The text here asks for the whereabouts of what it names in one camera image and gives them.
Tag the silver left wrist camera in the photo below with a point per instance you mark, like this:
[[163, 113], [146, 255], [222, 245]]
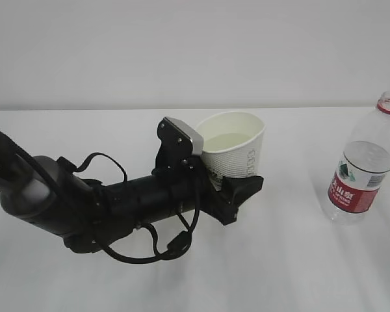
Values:
[[179, 142]]

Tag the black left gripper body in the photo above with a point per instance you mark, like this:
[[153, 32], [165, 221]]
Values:
[[187, 181]]

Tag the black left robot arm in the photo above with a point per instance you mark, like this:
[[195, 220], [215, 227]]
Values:
[[89, 216]]

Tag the clear water bottle red label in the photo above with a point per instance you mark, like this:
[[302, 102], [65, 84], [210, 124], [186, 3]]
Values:
[[363, 166]]

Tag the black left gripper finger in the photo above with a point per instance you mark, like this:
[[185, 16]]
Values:
[[236, 191]]

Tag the white paper cup green logo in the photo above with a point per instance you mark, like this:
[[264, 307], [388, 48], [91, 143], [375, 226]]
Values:
[[232, 145]]

